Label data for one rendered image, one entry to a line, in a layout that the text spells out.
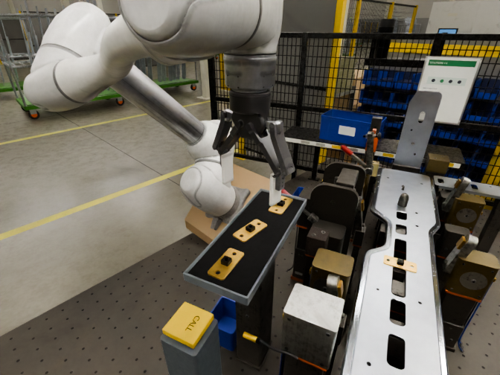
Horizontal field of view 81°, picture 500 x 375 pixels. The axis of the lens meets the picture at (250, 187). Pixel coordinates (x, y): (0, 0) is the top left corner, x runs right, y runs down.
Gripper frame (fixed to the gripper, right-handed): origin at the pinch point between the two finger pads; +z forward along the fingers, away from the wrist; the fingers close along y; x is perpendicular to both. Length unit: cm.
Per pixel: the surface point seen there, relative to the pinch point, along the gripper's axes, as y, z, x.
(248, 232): 0.3, 11.3, -1.0
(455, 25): -101, -33, 702
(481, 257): 42, 23, 44
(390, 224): 18, 27, 49
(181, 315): 6.8, 11.6, -24.3
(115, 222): -201, 127, 38
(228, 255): 2.5, 11.2, -9.4
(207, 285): 5.1, 11.6, -17.3
